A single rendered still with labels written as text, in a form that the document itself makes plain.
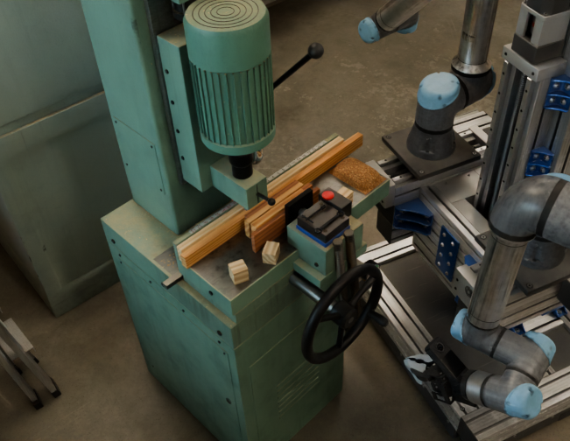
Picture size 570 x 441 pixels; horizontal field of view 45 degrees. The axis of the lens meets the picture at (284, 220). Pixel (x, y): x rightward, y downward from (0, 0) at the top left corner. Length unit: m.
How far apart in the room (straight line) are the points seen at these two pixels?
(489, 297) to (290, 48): 2.98
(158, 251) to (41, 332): 1.08
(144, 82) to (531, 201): 0.88
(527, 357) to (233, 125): 0.81
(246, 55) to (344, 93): 2.48
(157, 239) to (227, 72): 0.69
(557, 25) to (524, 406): 0.88
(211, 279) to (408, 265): 1.13
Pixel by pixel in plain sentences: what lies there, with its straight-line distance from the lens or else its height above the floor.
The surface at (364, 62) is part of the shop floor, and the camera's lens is 4.13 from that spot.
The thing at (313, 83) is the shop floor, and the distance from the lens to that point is 3.95.
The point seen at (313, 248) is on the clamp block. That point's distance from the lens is 1.67.
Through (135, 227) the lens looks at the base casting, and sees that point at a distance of 2.00.
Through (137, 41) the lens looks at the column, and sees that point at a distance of 1.58.
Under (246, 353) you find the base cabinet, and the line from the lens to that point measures 1.84.
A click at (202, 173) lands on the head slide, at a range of 1.73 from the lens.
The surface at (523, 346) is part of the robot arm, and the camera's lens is 1.61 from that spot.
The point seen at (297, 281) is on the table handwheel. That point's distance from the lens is 1.76.
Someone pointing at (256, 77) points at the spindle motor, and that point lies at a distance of 1.46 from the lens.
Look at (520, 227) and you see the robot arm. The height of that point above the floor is 1.23.
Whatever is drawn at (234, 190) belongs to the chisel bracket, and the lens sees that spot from 1.70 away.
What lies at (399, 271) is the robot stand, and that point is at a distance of 2.62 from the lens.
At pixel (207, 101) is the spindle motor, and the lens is 1.48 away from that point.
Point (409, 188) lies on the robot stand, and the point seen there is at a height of 0.74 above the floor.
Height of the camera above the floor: 2.17
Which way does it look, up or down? 45 degrees down
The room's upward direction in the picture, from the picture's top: 3 degrees counter-clockwise
